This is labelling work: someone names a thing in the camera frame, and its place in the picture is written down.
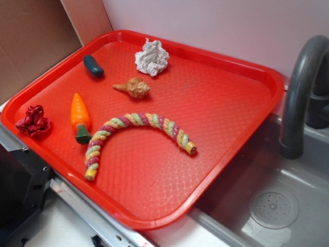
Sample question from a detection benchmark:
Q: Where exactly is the crumpled white paper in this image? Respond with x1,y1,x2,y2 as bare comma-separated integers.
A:
135,38,170,77

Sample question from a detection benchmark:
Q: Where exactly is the crumpled red paper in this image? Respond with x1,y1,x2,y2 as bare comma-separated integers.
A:
15,105,51,138

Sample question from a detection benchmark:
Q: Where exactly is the red plastic tray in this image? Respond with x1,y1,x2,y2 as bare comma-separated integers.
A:
1,30,284,230

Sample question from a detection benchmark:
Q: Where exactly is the tan conch seashell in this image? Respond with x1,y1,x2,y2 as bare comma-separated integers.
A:
113,77,151,99

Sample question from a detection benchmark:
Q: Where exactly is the orange toy carrot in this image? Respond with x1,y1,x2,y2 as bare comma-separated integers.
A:
70,93,92,145

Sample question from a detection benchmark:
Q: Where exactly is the dark green toy pickle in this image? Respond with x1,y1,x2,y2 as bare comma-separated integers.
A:
83,55,104,78

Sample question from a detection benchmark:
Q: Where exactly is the grey plastic sink basin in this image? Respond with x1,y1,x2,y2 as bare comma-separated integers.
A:
190,115,328,246

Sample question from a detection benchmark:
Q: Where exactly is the grey toy faucet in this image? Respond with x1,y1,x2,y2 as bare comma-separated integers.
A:
280,35,328,160

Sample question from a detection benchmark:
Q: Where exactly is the brown cardboard panel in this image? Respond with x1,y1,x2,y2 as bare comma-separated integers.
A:
1,1,112,104

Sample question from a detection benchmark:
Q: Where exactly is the multicolour twisted rope toy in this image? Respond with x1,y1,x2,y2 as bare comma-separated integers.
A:
84,113,197,181

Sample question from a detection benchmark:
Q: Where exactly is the black metal bracket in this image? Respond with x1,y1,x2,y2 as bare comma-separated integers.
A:
1,147,53,246

